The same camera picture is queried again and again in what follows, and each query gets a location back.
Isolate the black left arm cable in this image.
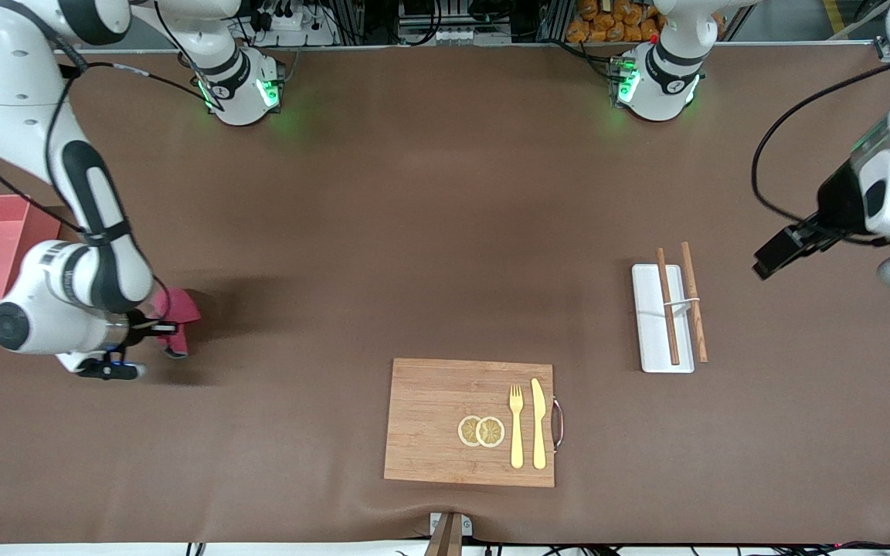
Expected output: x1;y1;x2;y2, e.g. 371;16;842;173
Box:
751;60;890;248

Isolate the white rectangular tray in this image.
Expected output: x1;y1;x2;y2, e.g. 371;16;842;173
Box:
630;263;696;375

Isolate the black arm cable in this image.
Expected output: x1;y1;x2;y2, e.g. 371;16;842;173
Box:
0;0;222;240
751;60;890;248

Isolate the yellow fork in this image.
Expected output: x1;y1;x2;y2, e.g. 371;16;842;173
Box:
508;384;525;470

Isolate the yellow knife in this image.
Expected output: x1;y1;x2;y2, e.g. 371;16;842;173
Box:
530;378;549;470

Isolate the brown wooden chopstick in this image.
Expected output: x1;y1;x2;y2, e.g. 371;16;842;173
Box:
680;241;709;364
655;247;681;366

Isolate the pink and grey cloth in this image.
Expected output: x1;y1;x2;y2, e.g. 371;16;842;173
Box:
148;287;202;360

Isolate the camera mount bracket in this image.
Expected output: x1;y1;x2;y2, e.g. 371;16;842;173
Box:
423;511;474;556

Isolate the white terminal strip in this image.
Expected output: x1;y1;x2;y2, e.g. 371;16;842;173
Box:
397;23;515;47

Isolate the wooden cutting board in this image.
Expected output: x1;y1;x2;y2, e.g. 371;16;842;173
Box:
383;358;566;489

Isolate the orange snack packets pile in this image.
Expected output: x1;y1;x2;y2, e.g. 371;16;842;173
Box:
566;0;666;44

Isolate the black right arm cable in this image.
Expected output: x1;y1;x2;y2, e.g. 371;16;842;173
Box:
0;0;222;240

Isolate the white power strip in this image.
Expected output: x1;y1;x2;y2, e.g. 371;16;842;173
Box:
248;0;338;47

